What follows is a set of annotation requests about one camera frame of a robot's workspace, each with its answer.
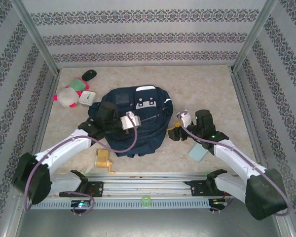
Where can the light blue notebook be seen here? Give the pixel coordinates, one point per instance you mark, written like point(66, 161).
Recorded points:
point(197, 153)

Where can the navy blue backpack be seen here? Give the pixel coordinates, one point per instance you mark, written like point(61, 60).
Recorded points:
point(148, 138)

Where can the wooden hand-crank pencil sharpener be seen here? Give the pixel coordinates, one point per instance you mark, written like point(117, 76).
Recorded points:
point(102, 158)

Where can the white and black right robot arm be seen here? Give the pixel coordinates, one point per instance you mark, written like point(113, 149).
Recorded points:
point(236, 160)

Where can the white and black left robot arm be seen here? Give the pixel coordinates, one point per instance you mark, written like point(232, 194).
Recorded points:
point(64, 148)

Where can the white square alarm clock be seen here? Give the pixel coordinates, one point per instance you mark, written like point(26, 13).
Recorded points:
point(87, 98)

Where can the white green pink plush toy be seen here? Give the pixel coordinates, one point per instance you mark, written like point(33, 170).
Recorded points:
point(67, 96)

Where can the black computer mouse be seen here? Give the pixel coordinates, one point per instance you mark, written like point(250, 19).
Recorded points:
point(89, 74)

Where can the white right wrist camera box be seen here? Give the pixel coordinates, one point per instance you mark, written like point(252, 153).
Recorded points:
point(186, 119)

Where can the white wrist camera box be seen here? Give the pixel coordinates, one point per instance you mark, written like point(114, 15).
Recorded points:
point(129, 121)
point(186, 119)

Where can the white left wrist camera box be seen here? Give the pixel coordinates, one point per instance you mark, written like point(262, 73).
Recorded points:
point(129, 121)

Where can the aluminium side rail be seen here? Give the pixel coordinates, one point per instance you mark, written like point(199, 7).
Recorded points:
point(245, 111)
point(45, 118)

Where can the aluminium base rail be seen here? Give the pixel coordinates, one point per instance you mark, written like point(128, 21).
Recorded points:
point(143, 185)

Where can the aluminium frame post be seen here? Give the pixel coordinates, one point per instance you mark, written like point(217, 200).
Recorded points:
point(252, 37)
point(35, 37)

